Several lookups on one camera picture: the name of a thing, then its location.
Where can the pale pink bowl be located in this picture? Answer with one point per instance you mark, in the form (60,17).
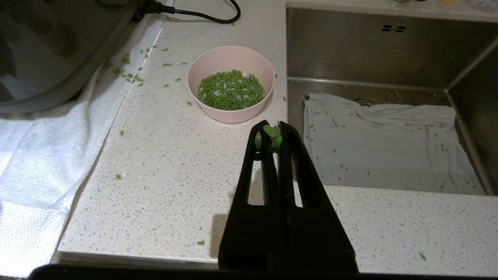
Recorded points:
(233,116)

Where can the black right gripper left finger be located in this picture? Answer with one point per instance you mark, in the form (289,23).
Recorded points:
(249,233)

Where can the black rice cooker lid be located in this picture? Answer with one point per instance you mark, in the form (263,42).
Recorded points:
(39,50)

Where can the green rice grains pile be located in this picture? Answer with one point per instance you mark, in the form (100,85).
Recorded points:
(229,89)

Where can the black rice cooker body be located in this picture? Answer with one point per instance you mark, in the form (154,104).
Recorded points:
(15,108)

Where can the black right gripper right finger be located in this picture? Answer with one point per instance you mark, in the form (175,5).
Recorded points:
(311,241)

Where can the stainless steel sink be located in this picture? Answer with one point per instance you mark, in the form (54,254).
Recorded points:
(350,50)

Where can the green grain clump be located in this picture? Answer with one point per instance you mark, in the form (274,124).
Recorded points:
(277,142)

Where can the white cloth in sink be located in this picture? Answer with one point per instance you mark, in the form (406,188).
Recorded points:
(389,155)

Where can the black electric rice cooker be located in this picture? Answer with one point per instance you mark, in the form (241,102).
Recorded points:
(39,163)

